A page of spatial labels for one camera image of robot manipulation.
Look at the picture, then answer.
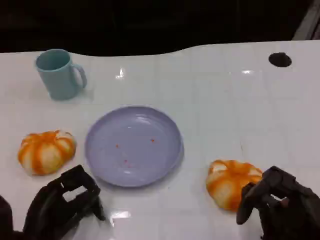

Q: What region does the lilac plate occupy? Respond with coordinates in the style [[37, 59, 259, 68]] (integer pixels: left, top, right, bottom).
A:
[[84, 105, 185, 188]]

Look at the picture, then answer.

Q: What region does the pale green mug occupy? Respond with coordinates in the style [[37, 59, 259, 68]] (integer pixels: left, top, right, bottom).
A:
[[34, 48, 88, 101]]

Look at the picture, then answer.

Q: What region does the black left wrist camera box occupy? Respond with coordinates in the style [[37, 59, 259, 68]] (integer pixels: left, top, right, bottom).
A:
[[0, 194, 14, 240]]

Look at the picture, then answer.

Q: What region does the grey metal frame post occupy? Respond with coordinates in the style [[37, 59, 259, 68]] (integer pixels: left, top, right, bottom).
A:
[[291, 0, 320, 41]]

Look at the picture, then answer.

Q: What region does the black table cable grommet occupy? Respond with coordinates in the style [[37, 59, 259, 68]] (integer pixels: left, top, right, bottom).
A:
[[268, 52, 293, 68]]

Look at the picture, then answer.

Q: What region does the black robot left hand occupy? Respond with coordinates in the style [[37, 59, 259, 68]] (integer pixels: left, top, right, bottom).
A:
[[22, 164, 107, 240]]

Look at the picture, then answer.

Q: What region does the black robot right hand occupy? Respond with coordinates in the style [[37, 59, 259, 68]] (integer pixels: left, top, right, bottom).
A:
[[236, 165, 320, 240]]

